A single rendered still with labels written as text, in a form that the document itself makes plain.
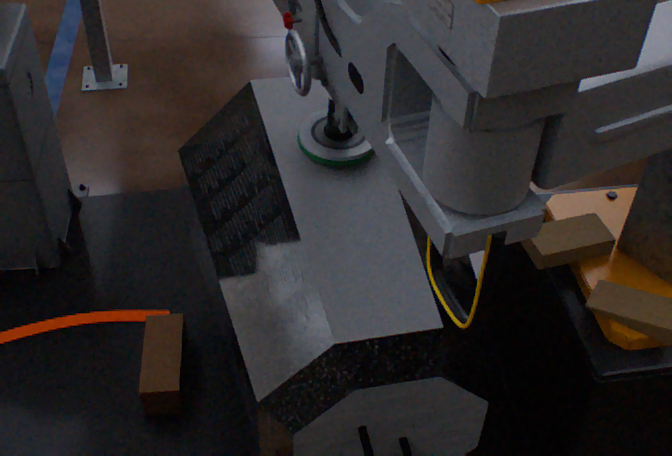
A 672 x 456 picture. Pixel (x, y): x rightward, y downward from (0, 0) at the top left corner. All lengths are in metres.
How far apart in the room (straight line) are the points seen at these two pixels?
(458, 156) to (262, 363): 0.78
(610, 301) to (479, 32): 1.00
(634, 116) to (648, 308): 0.59
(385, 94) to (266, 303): 0.65
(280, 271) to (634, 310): 0.81
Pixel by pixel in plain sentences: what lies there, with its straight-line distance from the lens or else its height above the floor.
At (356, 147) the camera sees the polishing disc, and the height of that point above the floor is 0.88.
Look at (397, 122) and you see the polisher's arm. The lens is 1.60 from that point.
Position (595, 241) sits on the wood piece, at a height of 0.83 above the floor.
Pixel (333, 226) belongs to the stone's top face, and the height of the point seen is 0.82.
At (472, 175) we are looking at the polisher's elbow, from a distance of 1.39.
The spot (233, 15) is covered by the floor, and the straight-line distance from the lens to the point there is 4.48.
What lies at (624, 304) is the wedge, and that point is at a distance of 2.00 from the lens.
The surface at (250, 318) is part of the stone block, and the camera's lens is 2.01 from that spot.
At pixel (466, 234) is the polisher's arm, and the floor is 1.22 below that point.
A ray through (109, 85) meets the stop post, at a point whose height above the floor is 0.01.
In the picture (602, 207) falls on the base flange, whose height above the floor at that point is 0.78.
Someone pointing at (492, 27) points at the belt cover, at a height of 1.67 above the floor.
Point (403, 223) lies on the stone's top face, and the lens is 2.04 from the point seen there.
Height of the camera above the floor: 2.22
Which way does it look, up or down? 42 degrees down
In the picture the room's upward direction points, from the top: 2 degrees clockwise
